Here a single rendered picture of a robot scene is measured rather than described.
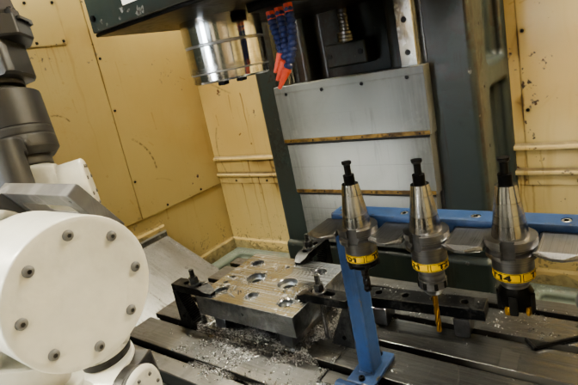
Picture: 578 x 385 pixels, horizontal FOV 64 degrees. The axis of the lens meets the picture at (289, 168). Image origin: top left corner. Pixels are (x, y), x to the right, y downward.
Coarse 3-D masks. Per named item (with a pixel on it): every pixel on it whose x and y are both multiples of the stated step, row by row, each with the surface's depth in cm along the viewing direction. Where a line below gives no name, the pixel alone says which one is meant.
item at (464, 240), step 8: (456, 232) 64; (464, 232) 63; (472, 232) 63; (480, 232) 62; (448, 240) 62; (456, 240) 62; (464, 240) 61; (472, 240) 61; (480, 240) 60; (448, 248) 60; (456, 248) 60; (464, 248) 59; (472, 248) 59; (480, 248) 59
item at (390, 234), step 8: (384, 224) 72; (392, 224) 71; (400, 224) 70; (408, 224) 70; (376, 232) 69; (384, 232) 69; (392, 232) 68; (400, 232) 68; (368, 240) 68; (376, 240) 67; (384, 240) 66; (392, 240) 66; (400, 240) 65
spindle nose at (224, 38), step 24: (192, 24) 85; (216, 24) 84; (240, 24) 85; (192, 48) 87; (216, 48) 85; (240, 48) 85; (264, 48) 90; (192, 72) 90; (216, 72) 86; (240, 72) 86
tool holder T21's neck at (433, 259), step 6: (414, 252) 65; (420, 252) 64; (444, 252) 64; (414, 258) 65; (420, 258) 64; (426, 258) 63; (432, 258) 63; (438, 258) 63; (444, 258) 64; (426, 264) 64; (432, 264) 63; (444, 270) 64
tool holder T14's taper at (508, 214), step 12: (504, 192) 56; (516, 192) 56; (504, 204) 56; (516, 204) 56; (492, 216) 58; (504, 216) 56; (516, 216) 56; (492, 228) 58; (504, 228) 56; (516, 228) 56; (528, 228) 57; (504, 240) 57; (516, 240) 56
